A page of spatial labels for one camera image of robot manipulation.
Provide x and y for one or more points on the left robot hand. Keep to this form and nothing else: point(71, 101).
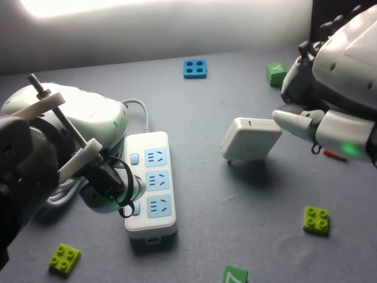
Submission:
point(97, 118)

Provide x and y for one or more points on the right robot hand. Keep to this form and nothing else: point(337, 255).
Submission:
point(338, 67)

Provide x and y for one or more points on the white power strip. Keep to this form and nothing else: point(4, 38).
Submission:
point(156, 177)

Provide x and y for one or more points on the white power adapter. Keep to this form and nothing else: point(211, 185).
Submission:
point(250, 138)

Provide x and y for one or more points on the dark background panel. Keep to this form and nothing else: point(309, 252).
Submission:
point(330, 11)

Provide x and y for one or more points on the green letter cube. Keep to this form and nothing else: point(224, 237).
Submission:
point(275, 76)

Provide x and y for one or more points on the red toy brick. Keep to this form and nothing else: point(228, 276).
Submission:
point(334, 155)

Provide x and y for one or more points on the blue four-hole block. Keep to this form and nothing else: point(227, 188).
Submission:
point(195, 69)

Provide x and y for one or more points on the green four-stud brick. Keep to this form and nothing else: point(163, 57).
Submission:
point(316, 221)
point(64, 261)

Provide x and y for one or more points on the green tile with white print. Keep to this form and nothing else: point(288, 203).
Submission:
point(235, 275)

